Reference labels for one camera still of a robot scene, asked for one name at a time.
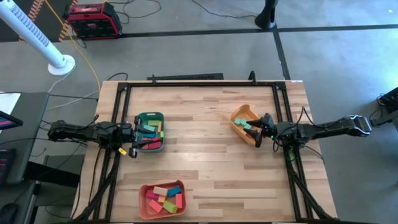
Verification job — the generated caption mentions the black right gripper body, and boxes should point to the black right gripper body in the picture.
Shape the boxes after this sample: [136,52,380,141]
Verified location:
[254,113,295,148]

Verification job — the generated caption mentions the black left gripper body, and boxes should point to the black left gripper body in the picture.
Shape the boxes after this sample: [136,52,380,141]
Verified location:
[119,116,141,159]

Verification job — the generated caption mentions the teal plastic bin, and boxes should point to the teal plastic bin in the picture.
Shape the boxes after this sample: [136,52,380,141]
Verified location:
[134,111,165,154]

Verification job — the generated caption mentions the yellow plastic bin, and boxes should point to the yellow plastic bin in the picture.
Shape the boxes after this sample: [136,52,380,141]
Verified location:
[229,104,265,146]

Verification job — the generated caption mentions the natural wooden block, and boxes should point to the natural wooden block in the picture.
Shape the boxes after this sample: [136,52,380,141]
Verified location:
[152,185,169,196]

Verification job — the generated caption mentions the salmon plastic bin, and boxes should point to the salmon plastic bin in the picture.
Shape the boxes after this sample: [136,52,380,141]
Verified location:
[138,180,188,220]

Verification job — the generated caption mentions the black power strip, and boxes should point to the black power strip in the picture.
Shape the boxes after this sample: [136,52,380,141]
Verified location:
[147,73,224,81]

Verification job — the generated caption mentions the grey desk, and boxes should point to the grey desk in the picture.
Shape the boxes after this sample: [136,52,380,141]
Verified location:
[0,91,50,187]

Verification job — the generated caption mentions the black stand base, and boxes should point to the black stand base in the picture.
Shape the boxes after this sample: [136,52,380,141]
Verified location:
[254,0,279,30]

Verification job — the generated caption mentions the red and black toolbox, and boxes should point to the red and black toolbox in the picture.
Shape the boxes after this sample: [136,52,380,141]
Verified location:
[63,2,123,40]

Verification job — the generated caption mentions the tablet with pink screen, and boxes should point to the tablet with pink screen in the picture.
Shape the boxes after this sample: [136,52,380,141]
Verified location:
[0,110,24,131]

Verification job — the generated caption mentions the monitor with blue screen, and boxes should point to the monitor with blue screen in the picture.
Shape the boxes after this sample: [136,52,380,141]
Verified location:
[0,148,16,185]

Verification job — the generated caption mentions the black mat orange stripes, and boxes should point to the black mat orange stripes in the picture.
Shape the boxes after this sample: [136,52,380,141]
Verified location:
[0,0,80,43]

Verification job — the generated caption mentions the white tower fan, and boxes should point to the white tower fan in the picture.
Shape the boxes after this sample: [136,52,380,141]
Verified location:
[0,0,76,77]

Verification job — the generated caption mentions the black arched floor cable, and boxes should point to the black arched floor cable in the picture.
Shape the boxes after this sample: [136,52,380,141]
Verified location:
[107,72,129,82]

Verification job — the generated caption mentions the white floor cable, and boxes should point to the white floor cable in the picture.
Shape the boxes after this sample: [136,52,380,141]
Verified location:
[45,73,101,111]

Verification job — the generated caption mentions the yellow floor cable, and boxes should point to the yellow floor cable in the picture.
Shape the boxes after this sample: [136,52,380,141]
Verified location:
[45,0,102,94]

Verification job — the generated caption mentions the black looped floor cable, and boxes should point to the black looped floor cable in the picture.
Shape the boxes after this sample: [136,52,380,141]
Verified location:
[107,0,162,25]

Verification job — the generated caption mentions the black equipment with cables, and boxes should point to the black equipment with cables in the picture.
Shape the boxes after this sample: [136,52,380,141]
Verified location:
[369,86,398,128]

